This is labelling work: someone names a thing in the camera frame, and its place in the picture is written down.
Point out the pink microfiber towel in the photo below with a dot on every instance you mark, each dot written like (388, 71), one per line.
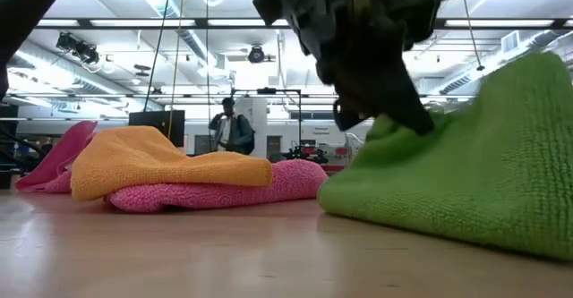
(268, 186)
(58, 159)

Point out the white labelled cabinet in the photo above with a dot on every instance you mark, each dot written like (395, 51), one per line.
(320, 130)

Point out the black tabletop robot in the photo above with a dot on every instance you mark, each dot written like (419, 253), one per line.
(309, 155)

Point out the person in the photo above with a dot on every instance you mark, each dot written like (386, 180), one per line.
(233, 132)

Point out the green microfiber towel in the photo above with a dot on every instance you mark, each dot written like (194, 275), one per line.
(447, 190)

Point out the white ceiling vent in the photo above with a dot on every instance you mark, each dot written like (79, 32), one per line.
(510, 42)

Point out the black camera cluster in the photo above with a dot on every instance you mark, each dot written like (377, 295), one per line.
(80, 49)

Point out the black monitor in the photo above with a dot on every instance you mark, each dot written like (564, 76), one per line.
(152, 116)

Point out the black hanging camera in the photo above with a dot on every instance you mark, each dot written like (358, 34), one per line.
(256, 54)

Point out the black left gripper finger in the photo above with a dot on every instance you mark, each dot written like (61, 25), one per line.
(347, 116)
(385, 87)

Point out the orange microfiber towel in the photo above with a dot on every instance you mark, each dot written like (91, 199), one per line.
(156, 164)

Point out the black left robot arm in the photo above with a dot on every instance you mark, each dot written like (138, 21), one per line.
(22, 11)

